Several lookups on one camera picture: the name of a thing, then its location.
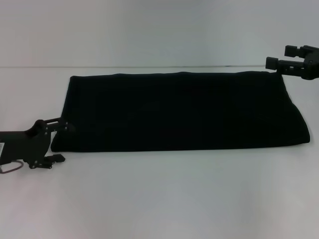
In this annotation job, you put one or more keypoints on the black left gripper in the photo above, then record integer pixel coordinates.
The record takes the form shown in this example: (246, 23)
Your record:
(25, 144)

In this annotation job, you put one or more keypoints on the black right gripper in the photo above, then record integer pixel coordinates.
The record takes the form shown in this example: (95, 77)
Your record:
(311, 64)

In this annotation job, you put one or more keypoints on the black shirt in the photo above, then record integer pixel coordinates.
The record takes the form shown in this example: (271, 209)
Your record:
(174, 112)

